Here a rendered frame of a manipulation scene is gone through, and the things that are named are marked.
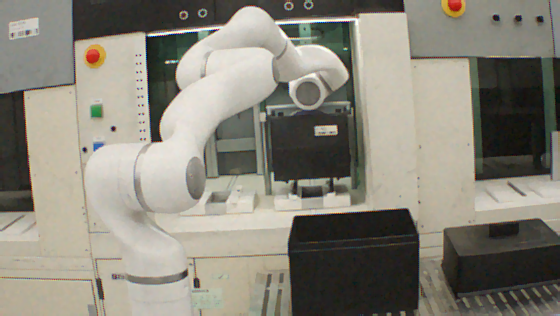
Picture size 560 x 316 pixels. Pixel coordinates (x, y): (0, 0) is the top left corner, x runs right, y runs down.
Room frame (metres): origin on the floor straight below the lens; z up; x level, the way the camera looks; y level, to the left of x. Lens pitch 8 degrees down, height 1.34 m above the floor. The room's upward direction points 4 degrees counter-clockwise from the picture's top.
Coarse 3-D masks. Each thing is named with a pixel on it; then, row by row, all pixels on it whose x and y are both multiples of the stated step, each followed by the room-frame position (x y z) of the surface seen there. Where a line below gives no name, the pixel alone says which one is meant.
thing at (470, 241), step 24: (456, 240) 1.80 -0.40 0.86; (480, 240) 1.77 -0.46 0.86; (504, 240) 1.74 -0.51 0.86; (528, 240) 1.71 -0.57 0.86; (552, 240) 1.68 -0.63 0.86; (456, 264) 1.69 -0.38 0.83; (480, 264) 1.66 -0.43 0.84; (504, 264) 1.65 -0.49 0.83; (528, 264) 1.65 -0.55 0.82; (552, 264) 1.65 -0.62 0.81; (456, 288) 1.68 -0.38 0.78; (480, 288) 1.66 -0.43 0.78; (504, 288) 1.65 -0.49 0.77; (528, 288) 1.65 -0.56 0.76
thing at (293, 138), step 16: (272, 112) 2.42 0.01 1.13; (336, 112) 2.46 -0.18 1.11; (272, 128) 2.28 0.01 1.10; (288, 128) 2.28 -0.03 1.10; (304, 128) 2.27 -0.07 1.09; (320, 128) 2.27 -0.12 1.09; (336, 128) 2.27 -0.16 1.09; (272, 144) 2.28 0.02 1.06; (288, 144) 2.28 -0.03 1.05; (304, 144) 2.27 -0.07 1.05; (320, 144) 2.27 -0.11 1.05; (336, 144) 2.27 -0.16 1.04; (288, 160) 2.28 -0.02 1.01; (304, 160) 2.27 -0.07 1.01; (320, 160) 2.27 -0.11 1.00; (336, 160) 2.27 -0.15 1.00; (288, 176) 2.28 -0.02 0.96; (304, 176) 2.27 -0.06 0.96; (320, 176) 2.27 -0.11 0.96; (336, 176) 2.27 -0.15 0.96
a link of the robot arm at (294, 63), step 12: (288, 48) 1.91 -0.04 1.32; (300, 48) 2.03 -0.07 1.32; (312, 48) 2.04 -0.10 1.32; (324, 48) 2.06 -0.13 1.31; (288, 60) 1.92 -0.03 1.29; (300, 60) 1.98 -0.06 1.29; (312, 60) 2.00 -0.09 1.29; (324, 60) 2.02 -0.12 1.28; (336, 60) 2.05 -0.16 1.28; (288, 72) 1.95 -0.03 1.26; (300, 72) 1.98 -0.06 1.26; (312, 72) 2.00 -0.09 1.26; (324, 72) 2.09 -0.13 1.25; (336, 72) 2.06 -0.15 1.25; (336, 84) 2.10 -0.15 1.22
